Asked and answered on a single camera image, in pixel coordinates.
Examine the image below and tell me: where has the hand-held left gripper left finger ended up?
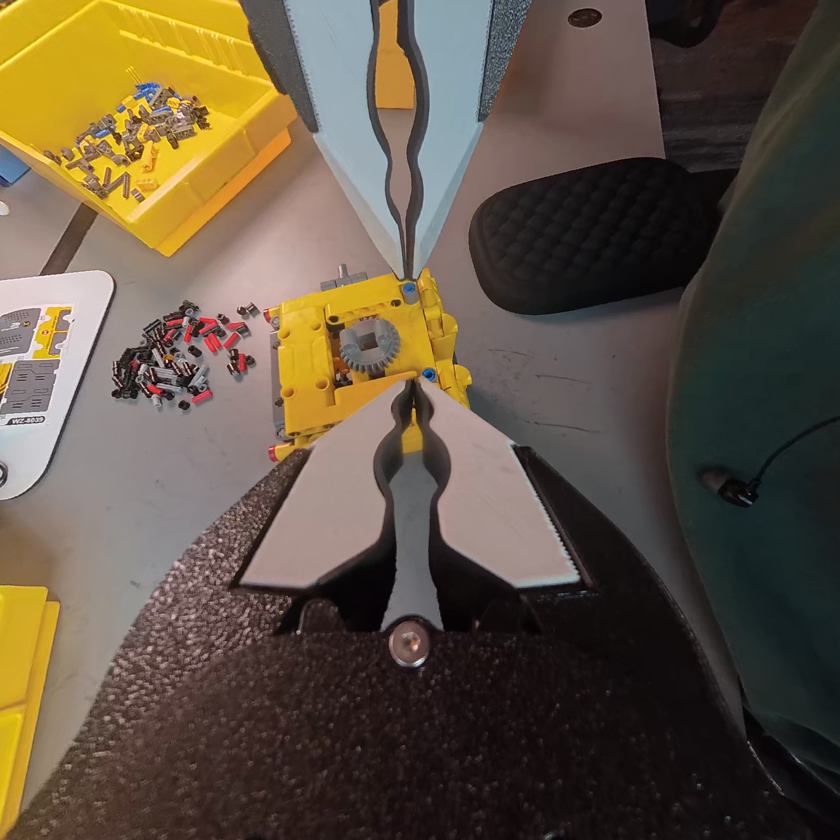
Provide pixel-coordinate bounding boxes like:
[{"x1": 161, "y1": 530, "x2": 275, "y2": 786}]
[{"x1": 236, "y1": 379, "x2": 416, "y2": 632}]

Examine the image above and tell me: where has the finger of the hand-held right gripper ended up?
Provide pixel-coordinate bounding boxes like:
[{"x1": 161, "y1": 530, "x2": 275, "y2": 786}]
[
  {"x1": 395, "y1": 0, "x2": 494, "y2": 277},
  {"x1": 284, "y1": 0, "x2": 408, "y2": 277}
]

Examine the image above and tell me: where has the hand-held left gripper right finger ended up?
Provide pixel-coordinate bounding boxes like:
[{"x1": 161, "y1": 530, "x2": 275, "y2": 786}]
[{"x1": 412, "y1": 379, "x2": 585, "y2": 632}]

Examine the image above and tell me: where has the yellow black lego truck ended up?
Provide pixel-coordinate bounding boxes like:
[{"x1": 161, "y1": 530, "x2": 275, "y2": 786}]
[{"x1": 262, "y1": 264, "x2": 472, "y2": 463}]

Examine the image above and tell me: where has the dark lego pieces heap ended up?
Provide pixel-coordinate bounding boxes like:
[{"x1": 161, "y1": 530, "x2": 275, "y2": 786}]
[{"x1": 42, "y1": 82, "x2": 212, "y2": 201}]

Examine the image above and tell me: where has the pile of small lego parts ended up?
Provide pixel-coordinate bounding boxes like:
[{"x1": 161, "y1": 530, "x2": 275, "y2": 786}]
[{"x1": 112, "y1": 300, "x2": 257, "y2": 412}]

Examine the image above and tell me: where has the printed lego leaflet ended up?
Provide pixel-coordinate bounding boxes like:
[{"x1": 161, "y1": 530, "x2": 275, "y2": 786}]
[{"x1": 0, "y1": 303, "x2": 73, "y2": 427}]

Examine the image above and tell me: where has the nested yellow bins stack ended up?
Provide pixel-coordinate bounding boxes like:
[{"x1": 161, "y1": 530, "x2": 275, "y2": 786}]
[{"x1": 375, "y1": 0, "x2": 417, "y2": 110}]

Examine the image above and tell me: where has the black padded wrist rest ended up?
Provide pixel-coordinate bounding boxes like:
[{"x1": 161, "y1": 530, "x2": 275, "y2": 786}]
[{"x1": 468, "y1": 157, "x2": 723, "y2": 316}]

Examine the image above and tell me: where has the white board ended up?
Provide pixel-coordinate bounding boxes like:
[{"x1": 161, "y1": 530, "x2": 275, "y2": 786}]
[{"x1": 0, "y1": 270, "x2": 117, "y2": 501}]

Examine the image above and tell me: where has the person's green hoodie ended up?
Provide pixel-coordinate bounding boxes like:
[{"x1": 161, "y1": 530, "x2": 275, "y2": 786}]
[{"x1": 666, "y1": 0, "x2": 840, "y2": 802}]

